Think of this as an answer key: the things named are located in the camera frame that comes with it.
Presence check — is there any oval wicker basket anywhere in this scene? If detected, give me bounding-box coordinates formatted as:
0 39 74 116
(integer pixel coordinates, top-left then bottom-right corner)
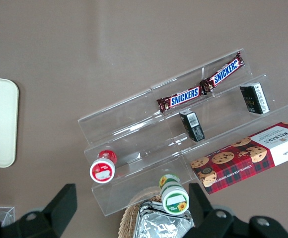
118 190 163 238

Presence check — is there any Walkers red tartan cookie box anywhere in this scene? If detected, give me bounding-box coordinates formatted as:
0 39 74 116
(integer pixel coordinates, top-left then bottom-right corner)
190 121 288 195

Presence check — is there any aluminium foil container stack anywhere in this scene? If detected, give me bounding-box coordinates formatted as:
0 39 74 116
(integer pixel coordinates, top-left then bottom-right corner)
133 200 195 238

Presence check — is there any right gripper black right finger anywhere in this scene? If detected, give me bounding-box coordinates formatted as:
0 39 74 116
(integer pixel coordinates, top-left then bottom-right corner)
183 183 249 238

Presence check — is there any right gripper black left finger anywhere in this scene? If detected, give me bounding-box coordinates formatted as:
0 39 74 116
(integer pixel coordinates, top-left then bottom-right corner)
3 183 77 238

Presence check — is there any small black carton box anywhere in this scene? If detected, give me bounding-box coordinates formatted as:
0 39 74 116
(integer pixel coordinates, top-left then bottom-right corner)
179 110 206 143
239 82 271 115

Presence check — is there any red lidded yogurt cup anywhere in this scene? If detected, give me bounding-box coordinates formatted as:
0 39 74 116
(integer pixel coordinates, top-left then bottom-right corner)
89 150 117 184

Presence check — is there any green lidded sunflower cup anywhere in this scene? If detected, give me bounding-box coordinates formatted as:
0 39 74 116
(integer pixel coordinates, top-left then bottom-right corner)
158 174 190 215

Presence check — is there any Snickers chocolate bar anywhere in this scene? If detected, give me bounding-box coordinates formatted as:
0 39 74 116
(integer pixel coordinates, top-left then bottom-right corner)
200 51 245 94
156 86 204 114

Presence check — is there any clear acrylic stepped display stand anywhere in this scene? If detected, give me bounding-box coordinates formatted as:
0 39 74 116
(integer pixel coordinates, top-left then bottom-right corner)
77 48 288 217

